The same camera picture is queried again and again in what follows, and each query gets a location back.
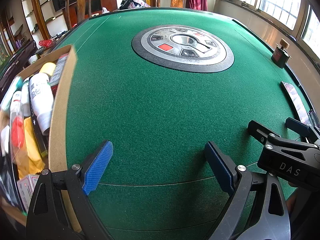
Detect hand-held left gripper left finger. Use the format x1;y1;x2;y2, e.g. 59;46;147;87
26;140;114;240

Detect red number candle packet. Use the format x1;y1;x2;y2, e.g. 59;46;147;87
9;110;27;155

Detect window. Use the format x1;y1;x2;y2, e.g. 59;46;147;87
217;0;320;53

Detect wooden wall shelving unit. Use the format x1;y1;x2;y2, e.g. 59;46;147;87
0;0;155;55

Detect low wooden cabinet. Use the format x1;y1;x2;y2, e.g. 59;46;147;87
35;29;69;53

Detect cardboard box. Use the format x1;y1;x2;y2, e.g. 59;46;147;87
0;44;78;230

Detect gold packet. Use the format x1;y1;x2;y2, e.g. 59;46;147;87
17;116;45;180

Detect tall white bottle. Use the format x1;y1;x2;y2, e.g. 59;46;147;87
28;74;55;135

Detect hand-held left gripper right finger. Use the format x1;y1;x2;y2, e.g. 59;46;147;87
204;141;292;240

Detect small white medicine box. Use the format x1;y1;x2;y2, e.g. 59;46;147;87
16;174;40;213

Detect pile of clothes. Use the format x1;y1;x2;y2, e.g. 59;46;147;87
120;0;150;8

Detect grey white box red end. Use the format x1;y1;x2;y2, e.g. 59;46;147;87
49;54;69;87

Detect round table control panel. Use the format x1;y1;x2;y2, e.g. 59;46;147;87
132;26;235;73

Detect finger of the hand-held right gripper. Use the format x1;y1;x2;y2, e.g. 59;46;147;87
285;117;320;145
247;120;275;145

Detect dark perfume bottle wooden cap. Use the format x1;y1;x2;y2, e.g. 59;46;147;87
271;38;292;68

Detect smartphone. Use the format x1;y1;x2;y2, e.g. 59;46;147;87
280;81;308;124

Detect white green tube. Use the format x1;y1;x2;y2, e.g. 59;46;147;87
0;76;23;112

